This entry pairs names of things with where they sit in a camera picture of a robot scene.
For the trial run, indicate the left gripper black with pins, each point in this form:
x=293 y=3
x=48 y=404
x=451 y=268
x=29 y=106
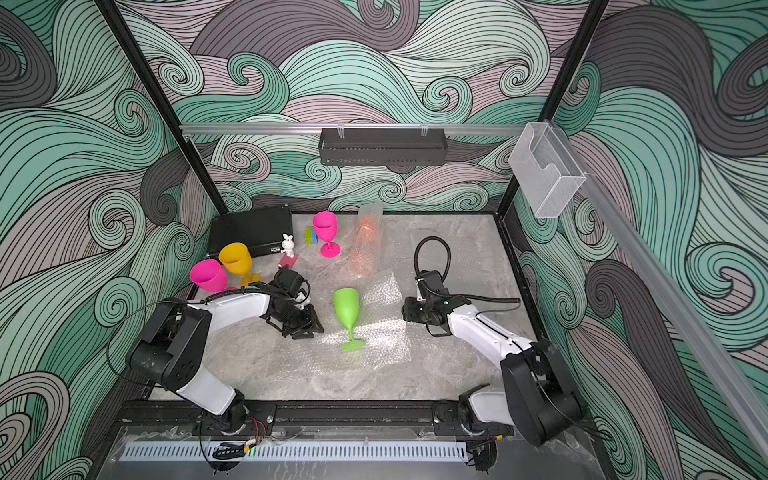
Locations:
x=309 y=325

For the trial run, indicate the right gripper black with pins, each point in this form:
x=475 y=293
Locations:
x=409 y=310

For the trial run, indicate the orange glass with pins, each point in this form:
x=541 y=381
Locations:
x=366 y=249

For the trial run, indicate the yellow wine glass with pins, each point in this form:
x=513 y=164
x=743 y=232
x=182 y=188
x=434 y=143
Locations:
x=236 y=259

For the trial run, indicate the pink wine glass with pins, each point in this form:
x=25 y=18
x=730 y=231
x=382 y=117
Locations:
x=325 y=225

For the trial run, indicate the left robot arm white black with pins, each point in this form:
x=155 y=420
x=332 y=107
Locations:
x=170 y=349

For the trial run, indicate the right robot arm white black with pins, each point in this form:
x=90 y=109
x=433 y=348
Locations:
x=538 y=395

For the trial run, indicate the white bunny figurine pink base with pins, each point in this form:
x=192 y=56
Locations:
x=289 y=257

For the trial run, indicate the green blue small block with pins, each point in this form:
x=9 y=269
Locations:
x=311 y=237

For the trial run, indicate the black case box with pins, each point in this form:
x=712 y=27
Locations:
x=260 y=230

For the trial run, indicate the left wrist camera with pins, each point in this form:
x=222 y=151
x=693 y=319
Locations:
x=292 y=284

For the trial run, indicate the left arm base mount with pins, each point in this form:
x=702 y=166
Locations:
x=246 y=419

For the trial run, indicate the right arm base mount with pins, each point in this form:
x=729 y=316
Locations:
x=455 y=418

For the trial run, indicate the black wall tray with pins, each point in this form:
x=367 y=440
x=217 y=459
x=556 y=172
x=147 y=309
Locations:
x=396 y=147

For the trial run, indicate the white slotted cable duct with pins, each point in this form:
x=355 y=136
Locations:
x=298 y=451

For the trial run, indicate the clear plastic wall bin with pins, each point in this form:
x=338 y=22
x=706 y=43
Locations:
x=546 y=167

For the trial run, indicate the aluminium rail back wall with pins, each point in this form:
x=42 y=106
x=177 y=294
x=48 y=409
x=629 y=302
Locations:
x=276 y=128

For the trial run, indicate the aluminium rail wall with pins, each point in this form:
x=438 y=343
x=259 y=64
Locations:
x=276 y=128
x=744 y=401

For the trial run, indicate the aluminium rail right wall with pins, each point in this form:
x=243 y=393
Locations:
x=744 y=401

